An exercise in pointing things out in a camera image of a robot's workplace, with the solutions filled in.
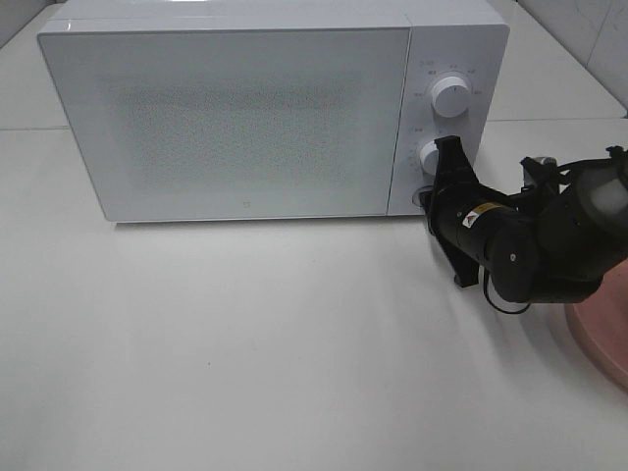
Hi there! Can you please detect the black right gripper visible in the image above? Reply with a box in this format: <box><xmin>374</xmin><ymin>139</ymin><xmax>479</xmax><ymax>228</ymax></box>
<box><xmin>429</xmin><ymin>135</ymin><xmax>518</xmax><ymax>288</ymax></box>

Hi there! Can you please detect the round white door button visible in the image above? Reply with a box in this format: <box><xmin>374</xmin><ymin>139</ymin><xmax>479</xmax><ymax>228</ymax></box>
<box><xmin>412</xmin><ymin>188</ymin><xmax>429</xmax><ymax>207</ymax></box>

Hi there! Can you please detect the pink plate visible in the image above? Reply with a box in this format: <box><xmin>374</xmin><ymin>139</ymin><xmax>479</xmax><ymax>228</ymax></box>
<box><xmin>565</xmin><ymin>261</ymin><xmax>628</xmax><ymax>392</ymax></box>

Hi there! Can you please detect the white microwave door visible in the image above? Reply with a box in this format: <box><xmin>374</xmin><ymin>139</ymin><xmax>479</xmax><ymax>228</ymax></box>
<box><xmin>39</xmin><ymin>28</ymin><xmax>409</xmax><ymax>223</ymax></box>

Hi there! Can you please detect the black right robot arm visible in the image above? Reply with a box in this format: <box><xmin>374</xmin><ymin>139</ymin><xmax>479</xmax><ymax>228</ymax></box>
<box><xmin>419</xmin><ymin>135</ymin><xmax>627</xmax><ymax>306</ymax></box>

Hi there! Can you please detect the lower white microwave knob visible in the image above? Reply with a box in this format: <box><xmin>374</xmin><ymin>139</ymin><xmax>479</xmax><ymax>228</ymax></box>
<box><xmin>418</xmin><ymin>140</ymin><xmax>439</xmax><ymax>176</ymax></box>

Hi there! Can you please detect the white microwave knob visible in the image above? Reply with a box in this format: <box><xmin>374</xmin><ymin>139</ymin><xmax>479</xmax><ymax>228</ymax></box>
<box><xmin>418</xmin><ymin>140</ymin><xmax>439</xmax><ymax>176</ymax></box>
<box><xmin>430</xmin><ymin>74</ymin><xmax>472</xmax><ymax>119</ymax></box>

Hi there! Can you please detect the upper white microwave knob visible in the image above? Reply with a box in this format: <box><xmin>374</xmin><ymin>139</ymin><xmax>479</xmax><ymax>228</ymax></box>
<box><xmin>430</xmin><ymin>74</ymin><xmax>472</xmax><ymax>119</ymax></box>

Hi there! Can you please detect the white microwave oven body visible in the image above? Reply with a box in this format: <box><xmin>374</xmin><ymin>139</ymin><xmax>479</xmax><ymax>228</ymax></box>
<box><xmin>37</xmin><ymin>1</ymin><xmax>509</xmax><ymax>217</ymax></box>

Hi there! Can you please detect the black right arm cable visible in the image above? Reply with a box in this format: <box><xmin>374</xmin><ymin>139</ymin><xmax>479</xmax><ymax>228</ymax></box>
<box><xmin>480</xmin><ymin>266</ymin><xmax>532</xmax><ymax>315</ymax></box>

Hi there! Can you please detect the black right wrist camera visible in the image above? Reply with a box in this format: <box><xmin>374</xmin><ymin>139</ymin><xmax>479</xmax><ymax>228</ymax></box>
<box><xmin>520</xmin><ymin>156</ymin><xmax>560</xmax><ymax>197</ymax></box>

